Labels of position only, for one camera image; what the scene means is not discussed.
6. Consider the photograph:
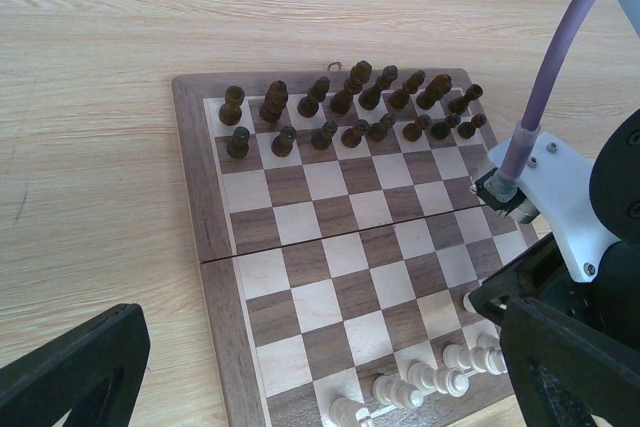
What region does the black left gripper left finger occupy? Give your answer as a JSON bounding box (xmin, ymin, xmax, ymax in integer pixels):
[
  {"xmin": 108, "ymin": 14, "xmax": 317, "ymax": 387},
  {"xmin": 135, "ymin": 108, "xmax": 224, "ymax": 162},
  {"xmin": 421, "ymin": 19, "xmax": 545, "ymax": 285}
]
[{"xmin": 1, "ymin": 303, "xmax": 150, "ymax": 426}]

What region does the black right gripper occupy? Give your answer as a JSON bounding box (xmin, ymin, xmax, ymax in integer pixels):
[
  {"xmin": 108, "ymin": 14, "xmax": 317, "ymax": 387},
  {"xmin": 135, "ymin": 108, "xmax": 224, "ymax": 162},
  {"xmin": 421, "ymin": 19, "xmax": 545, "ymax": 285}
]
[{"xmin": 469, "ymin": 234, "xmax": 604, "ymax": 331}]

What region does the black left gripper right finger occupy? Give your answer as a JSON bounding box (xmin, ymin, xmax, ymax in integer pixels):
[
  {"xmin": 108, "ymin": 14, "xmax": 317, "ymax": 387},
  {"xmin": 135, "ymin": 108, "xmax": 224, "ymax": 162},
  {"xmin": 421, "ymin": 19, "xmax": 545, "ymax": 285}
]
[{"xmin": 500, "ymin": 299, "xmax": 639, "ymax": 426}]

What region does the white queen piece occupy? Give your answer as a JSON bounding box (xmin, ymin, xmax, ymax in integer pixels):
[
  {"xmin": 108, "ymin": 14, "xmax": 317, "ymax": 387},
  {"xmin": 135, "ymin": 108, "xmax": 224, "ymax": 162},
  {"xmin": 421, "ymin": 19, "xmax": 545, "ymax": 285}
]
[{"xmin": 407, "ymin": 362, "xmax": 470, "ymax": 397}]

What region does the white bishop piece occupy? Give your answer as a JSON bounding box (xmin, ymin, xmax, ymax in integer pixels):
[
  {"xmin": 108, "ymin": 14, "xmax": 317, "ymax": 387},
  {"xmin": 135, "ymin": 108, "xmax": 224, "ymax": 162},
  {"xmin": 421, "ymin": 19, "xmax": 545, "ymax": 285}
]
[{"xmin": 372, "ymin": 375, "xmax": 424, "ymax": 409}]

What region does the dark pawn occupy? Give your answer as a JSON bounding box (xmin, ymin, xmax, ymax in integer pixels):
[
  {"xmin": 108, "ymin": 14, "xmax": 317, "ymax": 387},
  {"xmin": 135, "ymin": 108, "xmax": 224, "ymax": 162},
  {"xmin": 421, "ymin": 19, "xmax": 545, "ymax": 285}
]
[{"xmin": 271, "ymin": 125, "xmax": 297, "ymax": 158}]

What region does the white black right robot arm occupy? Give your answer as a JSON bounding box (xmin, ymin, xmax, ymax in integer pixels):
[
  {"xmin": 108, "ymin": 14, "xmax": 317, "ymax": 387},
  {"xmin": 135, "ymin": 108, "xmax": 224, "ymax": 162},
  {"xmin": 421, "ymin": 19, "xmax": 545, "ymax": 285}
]
[{"xmin": 464, "ymin": 113, "xmax": 639, "ymax": 348}]

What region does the wooden chess board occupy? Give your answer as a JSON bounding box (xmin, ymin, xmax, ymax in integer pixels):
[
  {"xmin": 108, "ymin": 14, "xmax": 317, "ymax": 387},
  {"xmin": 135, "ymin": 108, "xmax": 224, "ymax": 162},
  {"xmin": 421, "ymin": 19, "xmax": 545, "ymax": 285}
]
[{"xmin": 172, "ymin": 71, "xmax": 536, "ymax": 426}]

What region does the metal board clasp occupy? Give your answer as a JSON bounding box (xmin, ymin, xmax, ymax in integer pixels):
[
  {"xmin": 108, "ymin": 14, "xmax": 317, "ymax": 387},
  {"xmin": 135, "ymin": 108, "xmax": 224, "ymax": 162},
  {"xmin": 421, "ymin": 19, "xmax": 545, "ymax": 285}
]
[{"xmin": 327, "ymin": 61, "xmax": 342, "ymax": 72}]

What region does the dark pawn second row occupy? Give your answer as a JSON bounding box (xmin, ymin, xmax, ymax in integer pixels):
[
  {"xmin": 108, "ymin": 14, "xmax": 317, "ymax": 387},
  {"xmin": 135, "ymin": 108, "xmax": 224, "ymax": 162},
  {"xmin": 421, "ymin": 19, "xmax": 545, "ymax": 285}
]
[
  {"xmin": 226, "ymin": 126, "xmax": 251, "ymax": 159},
  {"xmin": 341, "ymin": 119, "xmax": 370, "ymax": 148},
  {"xmin": 311, "ymin": 121, "xmax": 337, "ymax": 151}
]

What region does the dark king piece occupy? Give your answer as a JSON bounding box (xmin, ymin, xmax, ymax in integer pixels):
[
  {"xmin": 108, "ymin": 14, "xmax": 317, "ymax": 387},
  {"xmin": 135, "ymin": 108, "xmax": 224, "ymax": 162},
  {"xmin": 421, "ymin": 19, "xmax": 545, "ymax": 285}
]
[{"xmin": 358, "ymin": 65, "xmax": 398, "ymax": 111}]

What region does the dark queen piece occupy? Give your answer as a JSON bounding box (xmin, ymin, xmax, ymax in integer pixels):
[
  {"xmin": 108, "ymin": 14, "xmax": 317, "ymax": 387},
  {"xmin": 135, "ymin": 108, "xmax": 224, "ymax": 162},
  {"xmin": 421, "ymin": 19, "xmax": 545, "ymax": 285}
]
[{"xmin": 330, "ymin": 60, "xmax": 373, "ymax": 115}]

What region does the dark bishop back row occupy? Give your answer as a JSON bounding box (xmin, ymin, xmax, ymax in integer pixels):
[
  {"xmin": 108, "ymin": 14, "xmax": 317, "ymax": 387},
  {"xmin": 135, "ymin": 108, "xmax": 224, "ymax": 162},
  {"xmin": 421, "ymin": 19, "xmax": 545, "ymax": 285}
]
[{"xmin": 297, "ymin": 76, "xmax": 330, "ymax": 118}]

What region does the dark rook back left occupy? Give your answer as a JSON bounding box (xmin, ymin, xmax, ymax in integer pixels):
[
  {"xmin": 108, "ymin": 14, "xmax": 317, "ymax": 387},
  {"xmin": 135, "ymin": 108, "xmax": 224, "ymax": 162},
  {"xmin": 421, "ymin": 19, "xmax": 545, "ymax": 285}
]
[{"xmin": 218, "ymin": 85, "xmax": 245, "ymax": 126}]

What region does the dark knight back row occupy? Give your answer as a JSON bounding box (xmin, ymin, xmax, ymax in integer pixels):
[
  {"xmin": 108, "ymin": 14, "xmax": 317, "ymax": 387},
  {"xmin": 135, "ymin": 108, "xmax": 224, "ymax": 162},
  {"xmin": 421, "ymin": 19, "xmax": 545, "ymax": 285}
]
[{"xmin": 259, "ymin": 80, "xmax": 289, "ymax": 123}]

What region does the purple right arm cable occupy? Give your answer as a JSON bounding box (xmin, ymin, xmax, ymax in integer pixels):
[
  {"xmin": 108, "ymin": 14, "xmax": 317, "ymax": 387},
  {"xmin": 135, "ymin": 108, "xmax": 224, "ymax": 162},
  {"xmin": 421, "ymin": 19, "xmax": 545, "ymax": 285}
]
[{"xmin": 492, "ymin": 0, "xmax": 632, "ymax": 198}]

